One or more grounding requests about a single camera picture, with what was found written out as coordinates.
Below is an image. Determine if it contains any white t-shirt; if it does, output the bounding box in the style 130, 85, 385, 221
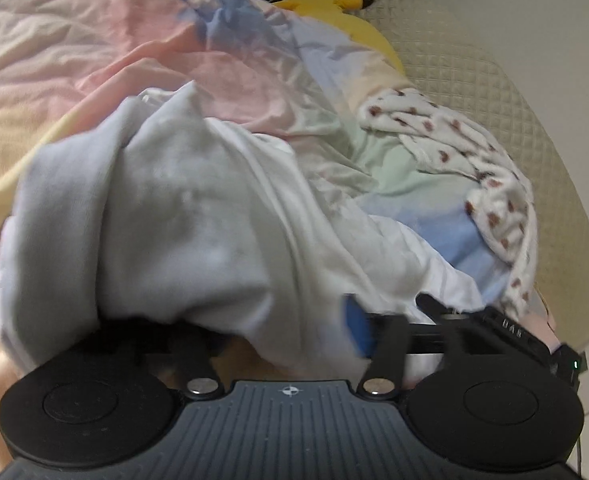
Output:
0, 82, 485, 391

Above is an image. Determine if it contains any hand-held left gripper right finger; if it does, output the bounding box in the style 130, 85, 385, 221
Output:
343, 295, 521, 400

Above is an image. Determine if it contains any beige quilted headboard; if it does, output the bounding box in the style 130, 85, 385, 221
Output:
359, 0, 589, 361

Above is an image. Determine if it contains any yellow plush toy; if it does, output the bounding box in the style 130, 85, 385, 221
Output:
272, 0, 405, 79

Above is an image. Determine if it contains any white spotted cloth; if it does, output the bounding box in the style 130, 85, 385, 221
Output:
358, 87, 538, 319

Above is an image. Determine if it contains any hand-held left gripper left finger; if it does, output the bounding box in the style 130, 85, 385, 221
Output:
73, 319, 221, 400

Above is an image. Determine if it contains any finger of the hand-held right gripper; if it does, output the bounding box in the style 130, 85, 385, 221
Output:
416, 293, 483, 319

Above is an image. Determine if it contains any pastel bed blanket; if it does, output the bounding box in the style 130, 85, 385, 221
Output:
0, 0, 562, 480

